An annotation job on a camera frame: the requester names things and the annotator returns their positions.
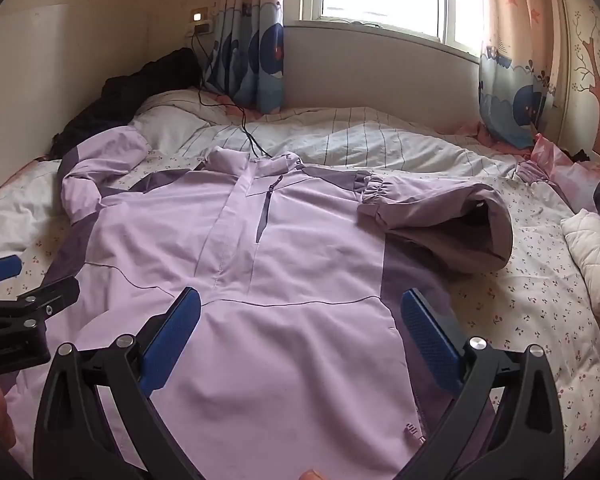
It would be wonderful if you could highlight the pink cloth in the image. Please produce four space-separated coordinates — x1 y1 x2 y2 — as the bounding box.
515 132 600 214

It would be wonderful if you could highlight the floral bed sheet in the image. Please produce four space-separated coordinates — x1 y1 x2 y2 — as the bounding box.
0 145 600 480

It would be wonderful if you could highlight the wall socket panel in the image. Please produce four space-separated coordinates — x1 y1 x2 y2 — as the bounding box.
185 5 217 37

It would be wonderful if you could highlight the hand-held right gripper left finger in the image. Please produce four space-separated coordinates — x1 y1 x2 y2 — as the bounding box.
32 286 208 480

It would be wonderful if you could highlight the black clothing pile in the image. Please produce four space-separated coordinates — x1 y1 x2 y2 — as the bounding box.
50 47 204 161

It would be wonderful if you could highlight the white striped duvet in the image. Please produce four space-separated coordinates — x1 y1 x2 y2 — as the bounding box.
130 89 525 179

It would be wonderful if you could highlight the purple two-tone jacket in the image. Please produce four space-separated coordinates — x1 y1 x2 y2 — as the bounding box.
2 126 514 480

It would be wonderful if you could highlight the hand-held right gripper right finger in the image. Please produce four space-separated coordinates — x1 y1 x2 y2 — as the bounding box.
395 287 567 480

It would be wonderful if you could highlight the white crumpled blanket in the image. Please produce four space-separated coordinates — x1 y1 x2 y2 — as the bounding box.
0 159 76 258

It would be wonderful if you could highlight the black charging cable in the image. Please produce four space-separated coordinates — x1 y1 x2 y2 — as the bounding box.
190 27 279 161

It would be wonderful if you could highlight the white quilted garment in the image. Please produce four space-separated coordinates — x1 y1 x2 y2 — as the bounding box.
561 208 600 329

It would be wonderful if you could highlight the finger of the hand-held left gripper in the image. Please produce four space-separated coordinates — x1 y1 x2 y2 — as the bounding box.
0 254 24 289
0 275 81 333

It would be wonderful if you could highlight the blue cartoon print curtain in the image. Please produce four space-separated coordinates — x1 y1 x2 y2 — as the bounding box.
202 0 286 115

